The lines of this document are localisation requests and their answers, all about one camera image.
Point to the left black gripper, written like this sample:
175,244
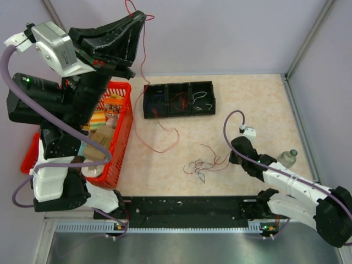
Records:
117,39

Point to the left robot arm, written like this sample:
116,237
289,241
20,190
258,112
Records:
60,107

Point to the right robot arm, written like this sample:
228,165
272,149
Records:
325,210

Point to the orange snack package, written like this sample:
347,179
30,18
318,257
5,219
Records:
112,106

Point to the yellow green striped roll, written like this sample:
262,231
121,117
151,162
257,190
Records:
98,119

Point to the pink wrapped package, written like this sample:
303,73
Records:
112,122

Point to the black three-compartment tray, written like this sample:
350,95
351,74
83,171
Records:
179,100

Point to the brown cardboard box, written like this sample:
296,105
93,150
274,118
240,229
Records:
103,135

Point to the red plastic basket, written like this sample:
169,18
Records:
118,137

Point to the white round container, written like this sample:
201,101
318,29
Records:
92,171

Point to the clear plastic bottle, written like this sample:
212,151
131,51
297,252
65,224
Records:
288,158

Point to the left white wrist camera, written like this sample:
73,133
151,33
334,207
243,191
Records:
54,45

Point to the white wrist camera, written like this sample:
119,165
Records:
248,132
54,45

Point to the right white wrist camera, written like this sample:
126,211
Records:
248,132

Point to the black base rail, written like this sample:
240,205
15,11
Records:
193,211

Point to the white slotted cable duct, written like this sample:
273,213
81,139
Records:
89,227

